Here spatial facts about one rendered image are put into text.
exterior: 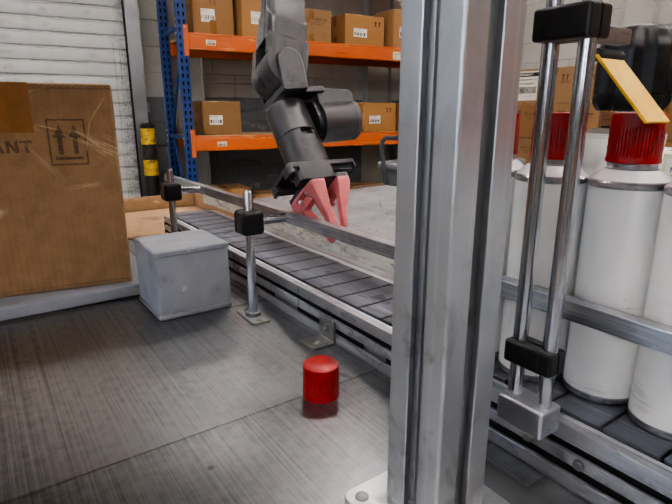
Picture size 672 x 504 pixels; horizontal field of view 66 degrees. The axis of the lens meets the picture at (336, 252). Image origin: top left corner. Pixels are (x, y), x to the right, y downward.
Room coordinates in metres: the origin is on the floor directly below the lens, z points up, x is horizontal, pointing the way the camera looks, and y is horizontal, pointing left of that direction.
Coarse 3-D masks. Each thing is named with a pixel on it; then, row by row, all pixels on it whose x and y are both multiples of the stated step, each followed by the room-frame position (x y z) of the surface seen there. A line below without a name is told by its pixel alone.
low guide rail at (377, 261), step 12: (216, 204) 1.04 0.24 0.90; (228, 204) 0.99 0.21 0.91; (276, 228) 0.83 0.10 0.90; (288, 228) 0.80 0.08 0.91; (300, 228) 0.77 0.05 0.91; (312, 240) 0.74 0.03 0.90; (324, 240) 0.71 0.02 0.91; (336, 240) 0.69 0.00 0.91; (336, 252) 0.69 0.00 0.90; (348, 252) 0.66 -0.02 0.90; (360, 252) 0.64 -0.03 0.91; (372, 264) 0.62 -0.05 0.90; (384, 264) 0.60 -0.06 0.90
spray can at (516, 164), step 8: (512, 168) 0.41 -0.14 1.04; (520, 168) 0.41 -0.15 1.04; (512, 176) 0.40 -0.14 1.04; (512, 184) 0.40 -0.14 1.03; (512, 192) 0.40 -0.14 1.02; (512, 200) 0.41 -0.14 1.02; (504, 256) 0.40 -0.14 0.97; (504, 264) 0.40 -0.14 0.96; (504, 272) 0.40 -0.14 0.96; (496, 344) 0.40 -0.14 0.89; (496, 352) 0.40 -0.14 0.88
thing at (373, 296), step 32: (192, 224) 0.95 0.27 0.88; (224, 224) 0.95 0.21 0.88; (256, 256) 0.73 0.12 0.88; (288, 256) 0.73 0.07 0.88; (320, 256) 0.73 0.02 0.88; (320, 288) 0.59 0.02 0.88; (352, 288) 0.58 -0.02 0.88; (384, 288) 0.58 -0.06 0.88; (384, 320) 0.49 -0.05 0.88; (576, 416) 0.32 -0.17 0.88; (608, 416) 0.32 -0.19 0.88; (640, 448) 0.28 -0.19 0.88
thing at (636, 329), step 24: (216, 192) 0.83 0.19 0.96; (288, 216) 0.64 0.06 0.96; (360, 240) 0.51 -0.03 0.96; (384, 240) 0.49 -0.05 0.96; (504, 288) 0.37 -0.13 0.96; (576, 312) 0.32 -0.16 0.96; (600, 312) 0.31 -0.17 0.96; (624, 312) 0.31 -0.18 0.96; (624, 336) 0.29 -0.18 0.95; (648, 336) 0.28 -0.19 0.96
